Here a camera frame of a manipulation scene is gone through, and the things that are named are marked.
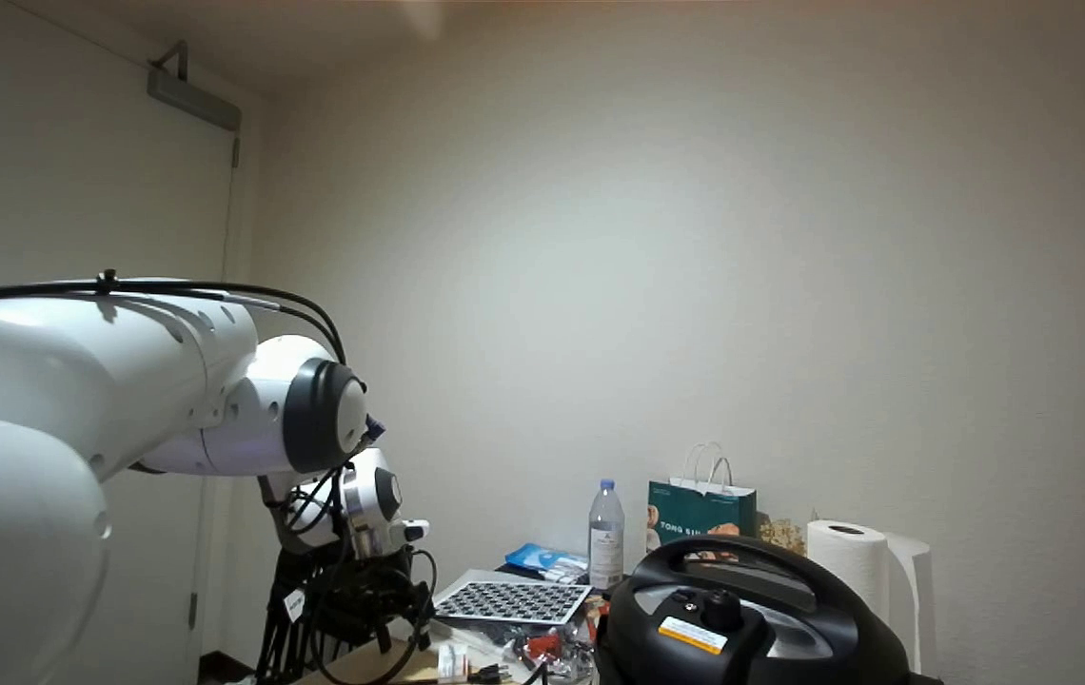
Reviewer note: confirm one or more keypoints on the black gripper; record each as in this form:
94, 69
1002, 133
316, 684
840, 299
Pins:
364, 591

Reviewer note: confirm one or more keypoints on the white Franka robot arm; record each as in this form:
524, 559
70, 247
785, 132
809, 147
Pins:
59, 403

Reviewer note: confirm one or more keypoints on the blue plastic packet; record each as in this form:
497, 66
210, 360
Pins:
542, 559

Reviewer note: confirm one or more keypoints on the small red item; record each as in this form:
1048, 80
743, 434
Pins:
542, 644

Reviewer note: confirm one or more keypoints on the clear plastic water bottle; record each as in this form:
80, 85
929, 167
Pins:
606, 539

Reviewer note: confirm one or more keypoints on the green paper bag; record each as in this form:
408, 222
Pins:
699, 516

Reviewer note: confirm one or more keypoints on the brown snack bag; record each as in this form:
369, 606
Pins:
776, 532

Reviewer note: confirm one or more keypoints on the white paper towel roll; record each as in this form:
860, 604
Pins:
847, 556

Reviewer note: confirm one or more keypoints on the grey door closer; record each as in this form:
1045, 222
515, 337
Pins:
193, 100

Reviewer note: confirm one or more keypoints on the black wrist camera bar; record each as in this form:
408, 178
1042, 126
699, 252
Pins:
411, 532

